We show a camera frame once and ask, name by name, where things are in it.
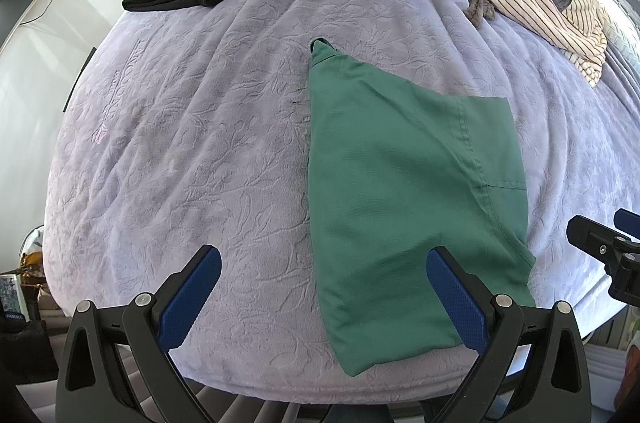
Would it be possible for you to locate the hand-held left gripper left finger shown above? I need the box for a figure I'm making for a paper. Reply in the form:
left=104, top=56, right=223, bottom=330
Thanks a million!
left=56, top=245, right=222, bottom=423

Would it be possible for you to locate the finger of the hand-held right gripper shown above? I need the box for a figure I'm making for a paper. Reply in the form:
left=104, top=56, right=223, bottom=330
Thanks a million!
left=566, top=215, right=627, bottom=276
left=613, top=208, right=640, bottom=238

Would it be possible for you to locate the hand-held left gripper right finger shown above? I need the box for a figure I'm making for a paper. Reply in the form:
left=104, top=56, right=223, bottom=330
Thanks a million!
left=425, top=246, right=594, bottom=423

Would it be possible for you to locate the green work jacket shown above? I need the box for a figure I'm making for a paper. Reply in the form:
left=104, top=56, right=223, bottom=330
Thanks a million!
left=306, top=37, right=537, bottom=377

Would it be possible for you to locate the lavender embossed blanket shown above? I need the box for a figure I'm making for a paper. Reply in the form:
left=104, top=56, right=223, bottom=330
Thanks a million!
left=42, top=0, right=640, bottom=406

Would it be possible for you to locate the gold coloured object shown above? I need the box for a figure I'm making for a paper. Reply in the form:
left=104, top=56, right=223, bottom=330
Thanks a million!
left=19, top=228, right=47, bottom=290

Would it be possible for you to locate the black bag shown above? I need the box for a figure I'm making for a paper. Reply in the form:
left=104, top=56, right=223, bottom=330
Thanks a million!
left=0, top=320, right=59, bottom=385

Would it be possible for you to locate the printed box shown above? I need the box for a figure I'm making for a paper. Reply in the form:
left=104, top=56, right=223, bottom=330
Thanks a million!
left=0, top=273, right=28, bottom=325

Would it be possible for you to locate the black wall cable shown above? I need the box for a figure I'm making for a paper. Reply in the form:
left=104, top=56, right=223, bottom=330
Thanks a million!
left=20, top=0, right=54, bottom=24

